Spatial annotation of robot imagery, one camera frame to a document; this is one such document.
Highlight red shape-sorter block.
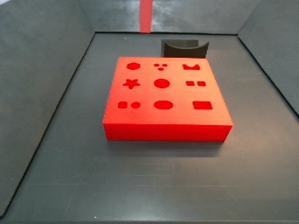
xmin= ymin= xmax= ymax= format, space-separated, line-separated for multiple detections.
xmin=103 ymin=57 xmax=234 ymax=142

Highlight dark curved holder block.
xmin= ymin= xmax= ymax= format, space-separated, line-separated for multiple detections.
xmin=162 ymin=39 xmax=210 ymax=59

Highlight red vertical wall stripe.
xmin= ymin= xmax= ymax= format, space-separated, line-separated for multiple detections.
xmin=139 ymin=0 xmax=154 ymax=33

